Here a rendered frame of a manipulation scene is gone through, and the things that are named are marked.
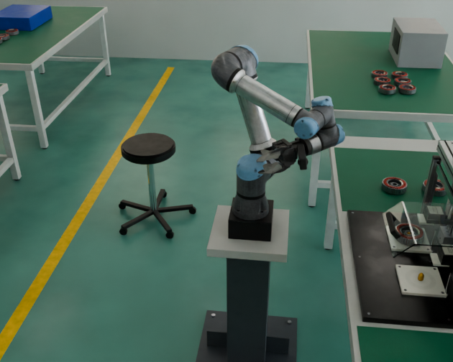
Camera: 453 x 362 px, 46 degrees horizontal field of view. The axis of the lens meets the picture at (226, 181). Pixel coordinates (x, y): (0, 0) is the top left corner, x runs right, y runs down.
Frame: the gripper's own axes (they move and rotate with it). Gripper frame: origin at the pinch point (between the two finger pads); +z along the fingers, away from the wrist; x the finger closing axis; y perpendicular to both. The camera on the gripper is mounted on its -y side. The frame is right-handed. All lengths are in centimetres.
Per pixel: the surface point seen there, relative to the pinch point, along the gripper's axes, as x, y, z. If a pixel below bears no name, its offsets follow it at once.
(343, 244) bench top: -43, -9, -27
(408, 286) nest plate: -41, -42, -31
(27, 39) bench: -21, 348, 48
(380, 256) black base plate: -43, -24, -34
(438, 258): -33, -44, -42
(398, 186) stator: -46, 12, -72
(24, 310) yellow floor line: -96, 95, 108
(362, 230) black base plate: -43, -7, -38
